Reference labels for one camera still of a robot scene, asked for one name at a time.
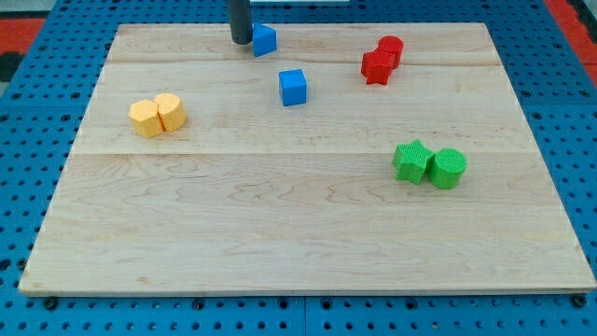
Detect blue cube block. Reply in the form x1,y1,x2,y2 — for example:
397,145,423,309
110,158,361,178
278,69,307,106

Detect light wooden board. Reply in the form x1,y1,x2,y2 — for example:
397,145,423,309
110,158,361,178
20,23,596,297

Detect green star block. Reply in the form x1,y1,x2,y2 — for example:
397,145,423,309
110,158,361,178
393,140,435,185

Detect red star block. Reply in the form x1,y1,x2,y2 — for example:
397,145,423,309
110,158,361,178
361,49,396,85

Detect blue triangular prism block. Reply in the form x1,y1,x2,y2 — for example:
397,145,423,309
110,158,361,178
253,22,277,57

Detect yellow heart block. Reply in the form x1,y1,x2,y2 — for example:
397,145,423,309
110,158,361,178
155,93,187,132

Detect green cylinder block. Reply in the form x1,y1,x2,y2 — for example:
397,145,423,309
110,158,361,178
429,148,467,189

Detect red cylinder block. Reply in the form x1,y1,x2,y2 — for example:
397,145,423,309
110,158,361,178
378,35,404,69

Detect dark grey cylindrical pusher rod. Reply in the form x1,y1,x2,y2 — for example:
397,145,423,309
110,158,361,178
227,0,253,45

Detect yellow hexagon block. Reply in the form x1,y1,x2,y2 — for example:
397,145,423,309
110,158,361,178
129,100,164,138

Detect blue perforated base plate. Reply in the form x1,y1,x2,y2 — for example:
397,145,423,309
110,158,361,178
1,0,596,335

